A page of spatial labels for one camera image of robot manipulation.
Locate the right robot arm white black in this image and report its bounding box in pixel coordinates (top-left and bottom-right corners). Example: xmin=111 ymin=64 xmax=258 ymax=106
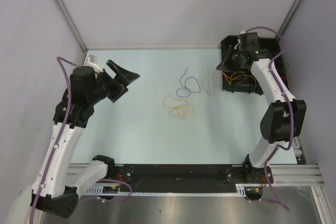
xmin=216 ymin=31 xmax=307 ymax=184

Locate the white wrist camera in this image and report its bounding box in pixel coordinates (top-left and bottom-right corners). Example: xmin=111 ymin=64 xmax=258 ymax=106
xmin=234 ymin=30 xmax=246 ymax=50
xmin=83 ymin=55 xmax=102 ymax=73

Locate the pink-red wire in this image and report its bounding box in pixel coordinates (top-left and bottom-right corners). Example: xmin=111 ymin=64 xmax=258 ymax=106
xmin=202 ymin=63 xmax=224 ymax=96

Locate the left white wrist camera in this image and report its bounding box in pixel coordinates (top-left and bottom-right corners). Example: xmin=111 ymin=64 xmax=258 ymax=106
xmin=83 ymin=55 xmax=102 ymax=73

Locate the yellow-orange wire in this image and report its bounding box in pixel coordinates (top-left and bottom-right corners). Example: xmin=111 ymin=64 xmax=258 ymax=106
xmin=162 ymin=94 xmax=196 ymax=120

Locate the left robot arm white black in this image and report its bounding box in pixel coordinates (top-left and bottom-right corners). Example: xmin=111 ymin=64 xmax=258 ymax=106
xmin=29 ymin=59 xmax=140 ymax=221

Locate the white slotted cable duct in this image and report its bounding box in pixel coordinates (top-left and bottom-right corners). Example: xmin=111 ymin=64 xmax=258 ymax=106
xmin=83 ymin=184 xmax=246 ymax=197

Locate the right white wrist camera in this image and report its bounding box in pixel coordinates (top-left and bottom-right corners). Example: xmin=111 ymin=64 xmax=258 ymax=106
xmin=234 ymin=30 xmax=246 ymax=50

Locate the dark blue wire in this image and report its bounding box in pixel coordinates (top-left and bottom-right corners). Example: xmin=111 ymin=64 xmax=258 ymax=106
xmin=176 ymin=67 xmax=202 ymax=98

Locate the black compartment tray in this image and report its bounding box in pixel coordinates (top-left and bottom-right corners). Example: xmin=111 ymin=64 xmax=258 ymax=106
xmin=221 ymin=35 xmax=289 ymax=95

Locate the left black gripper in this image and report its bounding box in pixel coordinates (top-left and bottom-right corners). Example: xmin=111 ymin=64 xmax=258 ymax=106
xmin=87 ymin=60 xmax=139 ymax=104

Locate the aluminium frame rail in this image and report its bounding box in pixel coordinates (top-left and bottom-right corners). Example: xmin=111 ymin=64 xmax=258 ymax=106
xmin=62 ymin=165 xmax=323 ymax=186

